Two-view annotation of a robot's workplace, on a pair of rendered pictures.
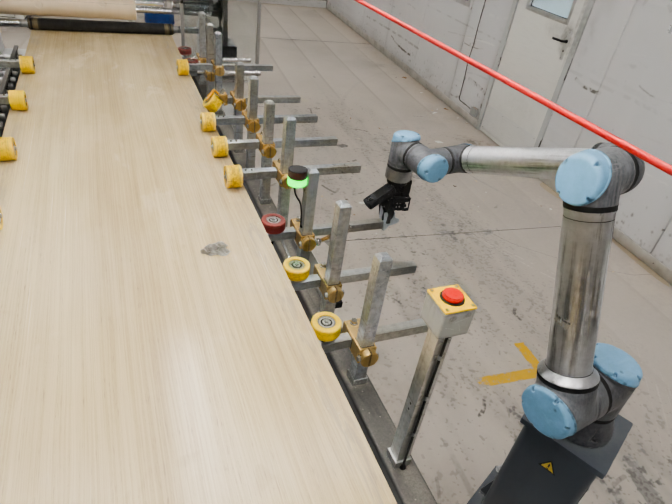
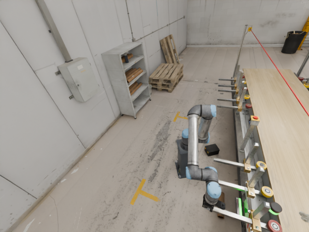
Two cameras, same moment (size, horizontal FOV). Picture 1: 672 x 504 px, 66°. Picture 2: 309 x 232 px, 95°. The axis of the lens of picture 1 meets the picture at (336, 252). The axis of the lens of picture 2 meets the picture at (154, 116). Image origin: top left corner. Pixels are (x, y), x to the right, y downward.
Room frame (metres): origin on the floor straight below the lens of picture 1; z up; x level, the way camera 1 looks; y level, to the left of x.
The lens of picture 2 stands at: (2.14, -0.05, 2.22)
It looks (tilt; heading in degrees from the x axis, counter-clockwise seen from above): 39 degrees down; 232
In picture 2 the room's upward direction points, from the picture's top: 8 degrees counter-clockwise
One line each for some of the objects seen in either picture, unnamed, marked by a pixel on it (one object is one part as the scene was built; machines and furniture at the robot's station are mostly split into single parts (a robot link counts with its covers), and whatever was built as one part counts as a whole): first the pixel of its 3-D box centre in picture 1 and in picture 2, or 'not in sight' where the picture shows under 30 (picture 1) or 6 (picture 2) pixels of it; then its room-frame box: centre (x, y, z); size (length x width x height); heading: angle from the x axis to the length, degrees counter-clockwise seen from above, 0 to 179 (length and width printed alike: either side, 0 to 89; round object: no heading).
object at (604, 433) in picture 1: (584, 410); (187, 142); (1.05, -0.81, 0.65); 0.19 x 0.19 x 0.10
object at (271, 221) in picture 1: (272, 232); (272, 228); (1.43, 0.22, 0.85); 0.08 x 0.08 x 0.11
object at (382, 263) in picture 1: (367, 328); (248, 159); (0.99, -0.11, 0.90); 0.03 x 0.03 x 0.48; 27
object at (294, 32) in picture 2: not in sight; (292, 42); (-5.85, -0.96, 0.36); 0.59 x 0.58 x 0.73; 22
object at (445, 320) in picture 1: (447, 312); (254, 120); (0.76, -0.23, 1.18); 0.07 x 0.07 x 0.08; 27
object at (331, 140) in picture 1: (279, 142); not in sight; (1.95, 0.30, 0.95); 0.50 x 0.04 x 0.04; 117
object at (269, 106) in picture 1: (266, 158); not in sight; (1.89, 0.33, 0.90); 0.03 x 0.03 x 0.48; 27
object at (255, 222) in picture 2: (302, 234); (255, 220); (1.46, 0.12, 0.85); 0.13 x 0.06 x 0.05; 27
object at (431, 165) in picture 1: (428, 162); (209, 176); (1.54, -0.25, 1.14); 0.12 x 0.12 x 0.09; 36
